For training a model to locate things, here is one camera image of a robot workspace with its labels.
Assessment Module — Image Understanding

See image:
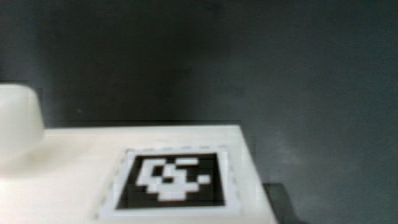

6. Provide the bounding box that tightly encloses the white drawer tray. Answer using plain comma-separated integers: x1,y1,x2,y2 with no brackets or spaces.
0,84,279,224

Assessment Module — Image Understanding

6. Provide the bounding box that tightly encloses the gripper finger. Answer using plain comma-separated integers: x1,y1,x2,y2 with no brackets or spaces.
263,183,307,224

